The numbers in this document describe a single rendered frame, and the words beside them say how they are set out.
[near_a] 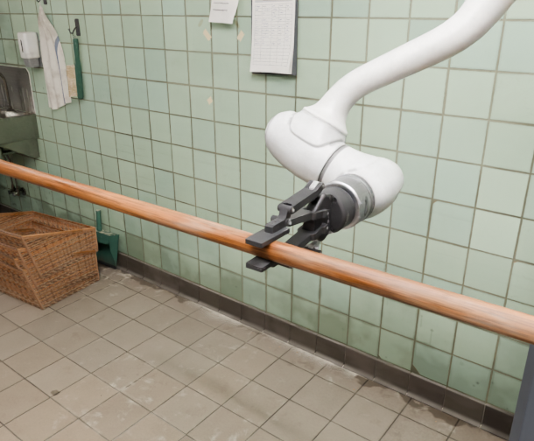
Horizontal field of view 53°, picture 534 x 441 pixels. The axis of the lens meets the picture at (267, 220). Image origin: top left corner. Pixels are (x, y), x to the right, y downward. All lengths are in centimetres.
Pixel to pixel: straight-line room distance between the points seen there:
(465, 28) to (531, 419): 106
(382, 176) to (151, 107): 200
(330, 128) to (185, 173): 179
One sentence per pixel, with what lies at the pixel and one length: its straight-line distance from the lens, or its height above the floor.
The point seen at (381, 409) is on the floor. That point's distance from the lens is 233.
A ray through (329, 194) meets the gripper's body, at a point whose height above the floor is 123.
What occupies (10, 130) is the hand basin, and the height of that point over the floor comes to 80.
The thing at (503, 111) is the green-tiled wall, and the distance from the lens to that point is 189.
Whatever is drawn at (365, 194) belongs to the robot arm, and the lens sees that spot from 93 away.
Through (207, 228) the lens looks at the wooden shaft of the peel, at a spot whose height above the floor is 120.
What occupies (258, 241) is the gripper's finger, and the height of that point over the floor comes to 122.
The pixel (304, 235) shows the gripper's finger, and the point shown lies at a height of 118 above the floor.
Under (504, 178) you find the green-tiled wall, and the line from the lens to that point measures 193.
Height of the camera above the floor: 152
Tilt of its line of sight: 22 degrees down
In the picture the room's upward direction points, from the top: straight up
